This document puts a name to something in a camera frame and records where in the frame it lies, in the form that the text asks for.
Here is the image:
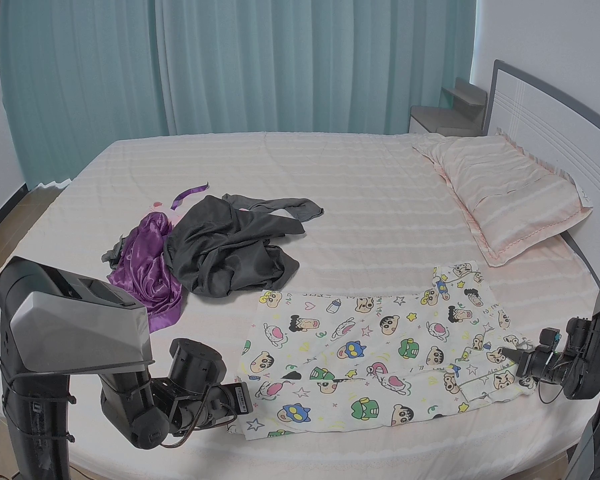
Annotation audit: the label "black garment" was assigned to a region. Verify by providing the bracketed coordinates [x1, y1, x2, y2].
[164, 193, 325, 299]

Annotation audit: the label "pink garment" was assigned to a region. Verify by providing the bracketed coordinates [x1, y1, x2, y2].
[150, 200, 181, 221]

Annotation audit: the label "purple satin garment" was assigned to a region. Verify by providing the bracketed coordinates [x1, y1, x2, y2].
[105, 180, 211, 334]

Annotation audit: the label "blue-green curtain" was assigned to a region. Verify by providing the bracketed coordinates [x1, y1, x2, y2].
[0, 0, 173, 189]
[154, 0, 481, 136]

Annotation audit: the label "white printed pyjama top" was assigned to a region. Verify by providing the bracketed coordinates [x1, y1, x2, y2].
[225, 260, 536, 441]

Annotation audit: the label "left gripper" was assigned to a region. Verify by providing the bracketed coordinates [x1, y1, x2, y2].
[202, 381, 255, 432]

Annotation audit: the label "bed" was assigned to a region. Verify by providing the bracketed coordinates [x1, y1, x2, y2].
[0, 59, 600, 480]

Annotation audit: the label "grey bedside table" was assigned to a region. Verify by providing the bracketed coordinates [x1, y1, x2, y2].
[410, 78, 488, 136]

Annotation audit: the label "pink striped pillow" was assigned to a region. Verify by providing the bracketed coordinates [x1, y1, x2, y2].
[412, 129, 595, 268]

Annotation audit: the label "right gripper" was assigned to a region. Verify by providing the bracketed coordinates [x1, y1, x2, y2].
[518, 349, 564, 384]

